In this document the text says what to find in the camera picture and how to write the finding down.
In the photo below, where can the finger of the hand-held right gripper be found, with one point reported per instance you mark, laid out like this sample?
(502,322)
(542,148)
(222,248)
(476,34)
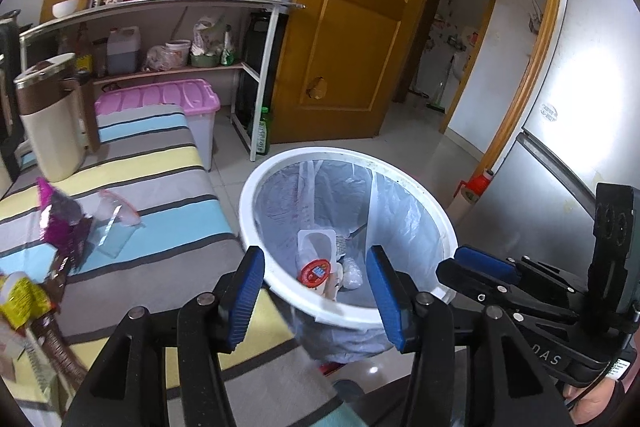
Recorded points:
(485,263)
(465,277)

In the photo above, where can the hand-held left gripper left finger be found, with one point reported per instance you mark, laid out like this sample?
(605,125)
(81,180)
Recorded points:
(247,297)

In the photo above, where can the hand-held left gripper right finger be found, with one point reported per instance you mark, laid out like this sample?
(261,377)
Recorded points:
(387,302)

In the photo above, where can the white round trash bin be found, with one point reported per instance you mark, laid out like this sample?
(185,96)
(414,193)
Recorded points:
(325,307)

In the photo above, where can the translucent white bin bag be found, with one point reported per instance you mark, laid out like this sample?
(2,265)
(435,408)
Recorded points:
(400,217)

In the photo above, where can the purple snack wrapper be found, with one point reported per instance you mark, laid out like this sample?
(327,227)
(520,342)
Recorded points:
(62,217)

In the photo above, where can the yellow snack packet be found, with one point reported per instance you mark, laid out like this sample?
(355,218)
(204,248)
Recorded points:
(22,299)

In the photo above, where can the person's right hand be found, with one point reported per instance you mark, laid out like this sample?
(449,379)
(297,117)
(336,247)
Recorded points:
(590,404)

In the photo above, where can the crumpled white plastic bag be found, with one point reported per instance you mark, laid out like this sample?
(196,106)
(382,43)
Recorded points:
(352,274)

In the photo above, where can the red lid cup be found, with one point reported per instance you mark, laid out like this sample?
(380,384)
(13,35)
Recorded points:
(315,271)

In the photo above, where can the red bottle by fridge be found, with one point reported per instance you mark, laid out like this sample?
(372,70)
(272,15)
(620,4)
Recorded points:
(479,184)

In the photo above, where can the white plastic tray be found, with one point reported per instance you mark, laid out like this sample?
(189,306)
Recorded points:
(315,244)

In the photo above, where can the striped tablecloth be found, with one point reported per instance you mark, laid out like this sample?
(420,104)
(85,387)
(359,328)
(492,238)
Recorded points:
(165,217)

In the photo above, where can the clear plastic cup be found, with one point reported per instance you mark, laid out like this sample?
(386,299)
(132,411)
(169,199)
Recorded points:
(117,219)

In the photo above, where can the white sticker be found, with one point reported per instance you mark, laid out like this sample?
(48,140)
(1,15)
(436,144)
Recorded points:
(550,112)

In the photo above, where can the green glass bottle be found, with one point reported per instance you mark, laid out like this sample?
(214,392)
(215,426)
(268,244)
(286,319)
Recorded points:
(262,134)

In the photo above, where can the silver refrigerator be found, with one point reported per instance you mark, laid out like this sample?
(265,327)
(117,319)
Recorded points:
(590,82)

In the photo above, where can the long brown wrapper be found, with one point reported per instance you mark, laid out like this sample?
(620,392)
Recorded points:
(62,352)

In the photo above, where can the pink lid storage box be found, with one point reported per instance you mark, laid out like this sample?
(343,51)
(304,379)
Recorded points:
(160,94)

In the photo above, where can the green bowl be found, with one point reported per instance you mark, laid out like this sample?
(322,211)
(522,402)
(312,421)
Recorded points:
(205,61)

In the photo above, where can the green packet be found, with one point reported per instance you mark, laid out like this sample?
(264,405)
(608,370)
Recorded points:
(228,47)

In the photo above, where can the white plastic tub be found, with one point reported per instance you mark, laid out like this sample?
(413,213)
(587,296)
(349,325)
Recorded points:
(177,54)

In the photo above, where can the wooden door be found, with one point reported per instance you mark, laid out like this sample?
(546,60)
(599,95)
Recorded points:
(350,47)

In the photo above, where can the pinkish plastic bag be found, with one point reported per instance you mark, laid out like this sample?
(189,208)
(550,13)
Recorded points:
(155,59)

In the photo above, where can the black cabinet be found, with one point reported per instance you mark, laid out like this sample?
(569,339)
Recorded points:
(255,42)

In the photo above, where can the beige and brown kettle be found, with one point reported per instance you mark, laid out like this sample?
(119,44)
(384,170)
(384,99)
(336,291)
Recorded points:
(50,132)

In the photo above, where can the white plastic jug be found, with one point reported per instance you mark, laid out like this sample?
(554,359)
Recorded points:
(122,54)

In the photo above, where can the white metal shelf rack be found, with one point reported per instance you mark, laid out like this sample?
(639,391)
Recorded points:
(150,6)

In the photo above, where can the black and cream appliance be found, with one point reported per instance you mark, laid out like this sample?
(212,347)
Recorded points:
(7,72)

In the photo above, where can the white bowl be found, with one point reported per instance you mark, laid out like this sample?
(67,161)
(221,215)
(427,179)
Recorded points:
(66,8)

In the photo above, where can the wooden door frame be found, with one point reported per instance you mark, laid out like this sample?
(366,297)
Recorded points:
(542,32)

